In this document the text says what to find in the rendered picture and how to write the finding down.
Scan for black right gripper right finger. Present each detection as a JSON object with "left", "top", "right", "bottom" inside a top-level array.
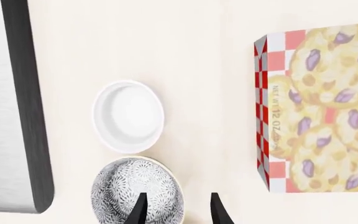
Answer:
[{"left": 210, "top": 192, "right": 236, "bottom": 224}]

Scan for cookie box with red checks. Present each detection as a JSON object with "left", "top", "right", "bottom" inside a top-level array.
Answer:
[{"left": 253, "top": 21, "right": 358, "bottom": 194}]

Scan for flat stove plate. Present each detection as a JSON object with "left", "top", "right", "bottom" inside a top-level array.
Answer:
[{"left": 0, "top": 0, "right": 56, "bottom": 215}]

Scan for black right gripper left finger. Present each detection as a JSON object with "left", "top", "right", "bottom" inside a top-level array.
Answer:
[{"left": 126, "top": 192, "right": 149, "bottom": 224}]

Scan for white ramekin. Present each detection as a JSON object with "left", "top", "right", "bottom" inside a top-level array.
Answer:
[{"left": 91, "top": 80, "right": 165, "bottom": 154}]

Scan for black patterned bowl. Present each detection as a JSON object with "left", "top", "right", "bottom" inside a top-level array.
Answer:
[{"left": 91, "top": 156, "right": 186, "bottom": 224}]

